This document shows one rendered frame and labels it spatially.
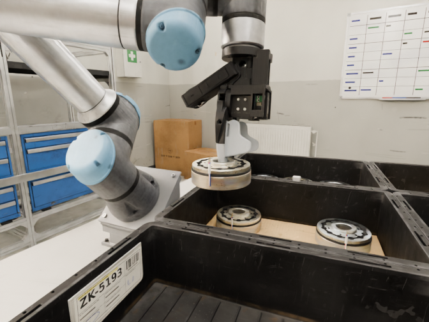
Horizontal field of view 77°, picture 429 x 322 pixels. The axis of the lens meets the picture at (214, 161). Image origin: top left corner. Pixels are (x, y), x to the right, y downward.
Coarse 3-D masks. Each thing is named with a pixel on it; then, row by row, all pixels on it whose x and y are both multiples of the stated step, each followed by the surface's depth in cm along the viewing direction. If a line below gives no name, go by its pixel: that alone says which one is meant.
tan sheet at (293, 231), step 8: (208, 224) 64; (264, 224) 64; (272, 224) 64; (280, 224) 64; (288, 224) 64; (296, 224) 64; (264, 232) 61; (272, 232) 61; (280, 232) 61; (288, 232) 61; (296, 232) 61; (304, 232) 61; (312, 232) 61; (296, 240) 57; (304, 240) 57; (312, 240) 57; (376, 240) 57; (376, 248) 54
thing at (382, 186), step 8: (328, 160) 88; (336, 160) 87; (344, 160) 86; (352, 160) 85; (360, 160) 85; (368, 168) 76; (256, 176) 68; (264, 176) 68; (376, 176) 68; (328, 184) 62; (336, 184) 62; (344, 184) 62; (384, 184) 62
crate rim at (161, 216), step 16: (192, 192) 57; (368, 192) 58; (384, 192) 57; (176, 208) 49; (400, 208) 48; (176, 224) 42; (192, 224) 43; (272, 240) 38; (288, 240) 38; (416, 240) 38; (352, 256) 34; (368, 256) 34; (384, 256) 34
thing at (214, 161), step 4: (208, 160) 47; (212, 160) 47; (216, 160) 48; (228, 160) 48; (232, 160) 47; (212, 164) 45; (216, 164) 45; (220, 164) 45; (224, 164) 45; (228, 164) 45; (232, 164) 46
